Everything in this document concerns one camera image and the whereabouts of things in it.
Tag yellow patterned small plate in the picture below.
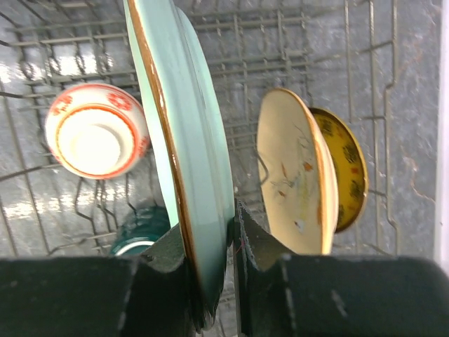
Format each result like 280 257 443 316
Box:
310 107 369 233

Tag dark green mug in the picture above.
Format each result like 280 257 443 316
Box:
109 205 170 256

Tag white red patterned bowl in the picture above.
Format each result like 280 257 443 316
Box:
44 83 151 180

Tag mint green plate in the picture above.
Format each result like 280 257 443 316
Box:
123 1 234 331

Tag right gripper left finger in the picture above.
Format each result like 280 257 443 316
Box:
1 227 194 336

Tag cream bird plate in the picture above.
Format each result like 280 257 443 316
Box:
257 88 339 255

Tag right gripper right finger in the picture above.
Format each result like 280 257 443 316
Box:
234 201 448 336

